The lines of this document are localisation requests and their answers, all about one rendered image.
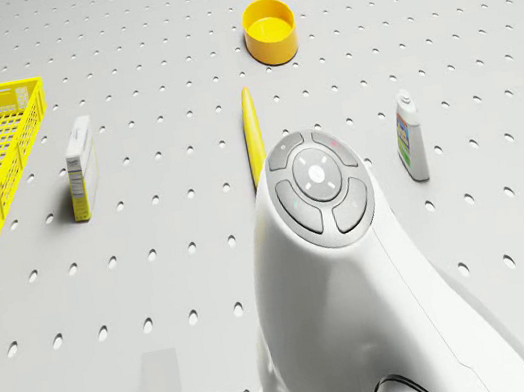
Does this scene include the white and yellow flat-sided can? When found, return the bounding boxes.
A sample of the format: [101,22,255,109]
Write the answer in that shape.
[57,114,109,224]

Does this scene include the banana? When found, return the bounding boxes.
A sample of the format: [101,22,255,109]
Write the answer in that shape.
[235,83,277,192]

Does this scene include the small white bottle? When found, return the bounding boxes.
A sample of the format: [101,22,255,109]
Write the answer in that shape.
[385,86,433,186]

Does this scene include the yellow bowl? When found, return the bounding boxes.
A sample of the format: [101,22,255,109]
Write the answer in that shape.
[237,0,304,71]

